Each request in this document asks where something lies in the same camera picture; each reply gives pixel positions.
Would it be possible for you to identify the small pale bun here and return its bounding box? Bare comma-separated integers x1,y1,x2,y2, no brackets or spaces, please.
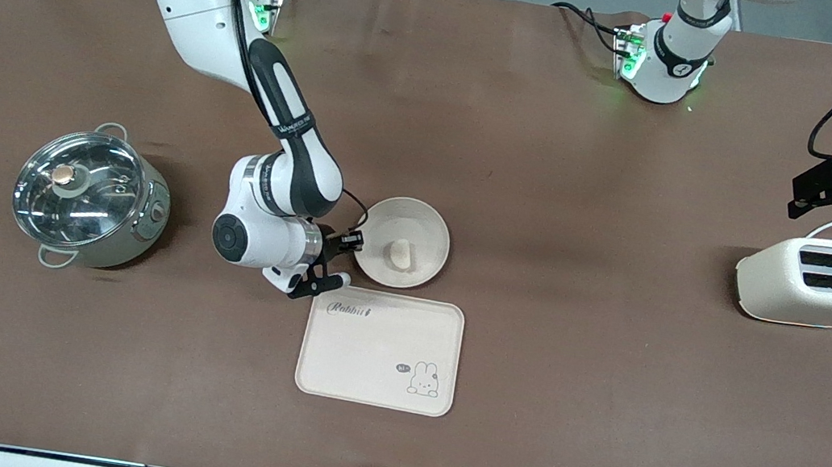
386,236,417,272

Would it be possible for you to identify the round cream plate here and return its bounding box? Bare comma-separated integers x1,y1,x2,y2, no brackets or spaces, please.
349,190,458,296

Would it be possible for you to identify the cream rabbit print tray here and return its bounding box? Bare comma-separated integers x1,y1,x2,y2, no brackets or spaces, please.
291,279,469,420

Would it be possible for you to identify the cream two-slot toaster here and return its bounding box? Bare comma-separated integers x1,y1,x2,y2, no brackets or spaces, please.
728,227,832,331

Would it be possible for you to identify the pale green electric pot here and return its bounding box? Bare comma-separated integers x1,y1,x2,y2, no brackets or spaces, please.
5,110,182,285

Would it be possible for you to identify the brown table cover cloth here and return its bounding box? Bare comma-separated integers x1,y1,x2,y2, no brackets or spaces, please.
0,0,832,467

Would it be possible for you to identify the glass pot lid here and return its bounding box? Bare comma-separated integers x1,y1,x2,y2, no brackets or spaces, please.
6,122,152,256

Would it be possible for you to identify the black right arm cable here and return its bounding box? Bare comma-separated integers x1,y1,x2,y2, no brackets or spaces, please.
179,0,402,237

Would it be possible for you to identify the black left base cable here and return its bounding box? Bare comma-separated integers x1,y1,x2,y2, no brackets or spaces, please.
546,0,629,56

